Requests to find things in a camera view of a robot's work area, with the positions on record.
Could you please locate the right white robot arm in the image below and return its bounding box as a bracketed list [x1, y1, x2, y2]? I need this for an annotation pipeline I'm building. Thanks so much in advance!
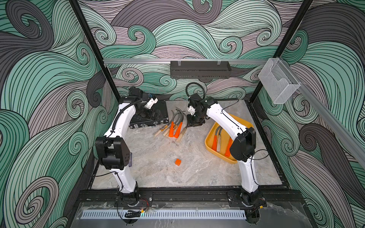
[185, 82, 267, 209]

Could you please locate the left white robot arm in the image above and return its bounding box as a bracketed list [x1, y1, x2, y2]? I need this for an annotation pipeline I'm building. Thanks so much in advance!
[95, 86, 158, 202]

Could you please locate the clear acrylic wall holder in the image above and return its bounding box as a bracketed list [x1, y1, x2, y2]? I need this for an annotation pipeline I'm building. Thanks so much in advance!
[259, 58, 300, 104]

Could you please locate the wooden handle sickle with label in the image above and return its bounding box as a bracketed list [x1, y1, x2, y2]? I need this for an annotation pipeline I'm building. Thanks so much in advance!
[154, 110, 175, 137]

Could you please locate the white slotted cable duct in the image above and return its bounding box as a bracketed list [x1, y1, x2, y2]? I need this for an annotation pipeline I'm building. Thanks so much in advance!
[80, 209, 246, 220]

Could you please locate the small orange block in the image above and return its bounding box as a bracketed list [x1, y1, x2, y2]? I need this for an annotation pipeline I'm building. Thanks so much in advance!
[175, 159, 182, 166]

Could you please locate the black ribbed storage case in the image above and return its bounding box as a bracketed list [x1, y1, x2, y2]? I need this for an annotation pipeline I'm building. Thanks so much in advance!
[129, 101, 169, 129]

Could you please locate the blue card pack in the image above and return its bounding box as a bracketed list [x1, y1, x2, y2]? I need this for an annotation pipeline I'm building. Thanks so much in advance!
[128, 153, 133, 167]

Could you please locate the yellow plastic tray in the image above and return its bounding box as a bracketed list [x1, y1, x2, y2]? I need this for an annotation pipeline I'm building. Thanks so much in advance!
[204, 112, 256, 168]

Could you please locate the black wall shelf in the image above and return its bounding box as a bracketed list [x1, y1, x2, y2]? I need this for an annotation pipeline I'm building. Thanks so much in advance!
[170, 60, 232, 79]

